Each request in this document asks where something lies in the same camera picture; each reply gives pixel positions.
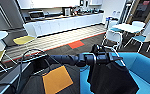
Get black garment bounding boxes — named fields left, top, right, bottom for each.
left=86, top=61, right=141, bottom=94

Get white chair teal seat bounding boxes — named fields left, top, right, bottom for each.
left=101, top=27, right=124, bottom=52
left=123, top=31, right=150, bottom=53
left=130, top=20, right=147, bottom=30

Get blue sofa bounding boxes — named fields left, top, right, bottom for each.
left=78, top=51, right=150, bottom=94

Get white square table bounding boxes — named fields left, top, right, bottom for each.
left=110, top=22, right=146, bottom=35

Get white kitchen counter cabinets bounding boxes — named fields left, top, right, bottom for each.
left=23, top=12, right=106, bottom=38

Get white upper kitchen cabinets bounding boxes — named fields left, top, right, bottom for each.
left=16, top=0, right=104, bottom=10

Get black microwave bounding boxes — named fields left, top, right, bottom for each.
left=27, top=10, right=46, bottom=20

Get stainless steel fridge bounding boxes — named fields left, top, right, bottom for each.
left=0, top=0, right=26, bottom=33

